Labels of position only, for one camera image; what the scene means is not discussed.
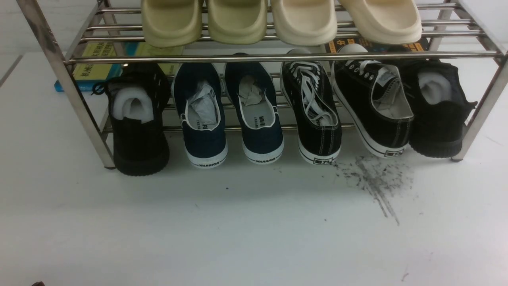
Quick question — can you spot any black canvas laced sneaker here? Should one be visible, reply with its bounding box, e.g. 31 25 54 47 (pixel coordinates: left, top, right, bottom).
279 60 342 165

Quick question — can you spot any stainless steel shoe rack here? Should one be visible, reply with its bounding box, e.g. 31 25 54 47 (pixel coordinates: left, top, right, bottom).
17 0 507 170

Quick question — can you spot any navy canvas shoe right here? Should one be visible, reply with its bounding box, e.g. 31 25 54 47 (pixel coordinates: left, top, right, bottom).
222 62 284 165

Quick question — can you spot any navy canvas shoe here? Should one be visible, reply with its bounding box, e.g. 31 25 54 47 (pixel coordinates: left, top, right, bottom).
222 62 284 165
171 63 229 169

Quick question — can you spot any navy canvas shoe left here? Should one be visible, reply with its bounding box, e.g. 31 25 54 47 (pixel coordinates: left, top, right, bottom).
171 63 229 169

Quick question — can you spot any black orange book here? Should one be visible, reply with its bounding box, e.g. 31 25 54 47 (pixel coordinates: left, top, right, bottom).
322 37 429 54

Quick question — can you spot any black knit sneaker left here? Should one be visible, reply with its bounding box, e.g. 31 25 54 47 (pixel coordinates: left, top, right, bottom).
92 63 170 177

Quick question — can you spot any black knit sneaker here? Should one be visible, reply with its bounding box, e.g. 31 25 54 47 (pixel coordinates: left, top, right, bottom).
92 63 170 177
390 58 477 158

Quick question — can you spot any cream foam slipper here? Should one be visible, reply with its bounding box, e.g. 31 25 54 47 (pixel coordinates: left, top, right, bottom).
270 0 337 46
339 0 423 45

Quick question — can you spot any olive green foam slipper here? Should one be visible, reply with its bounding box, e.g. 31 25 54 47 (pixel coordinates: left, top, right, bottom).
141 0 204 48

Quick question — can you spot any yellow blue book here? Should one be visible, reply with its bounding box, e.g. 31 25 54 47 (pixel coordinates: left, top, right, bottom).
73 42 185 92

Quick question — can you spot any black knit sneaker right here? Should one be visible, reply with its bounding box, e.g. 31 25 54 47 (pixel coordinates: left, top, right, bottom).
390 58 477 158

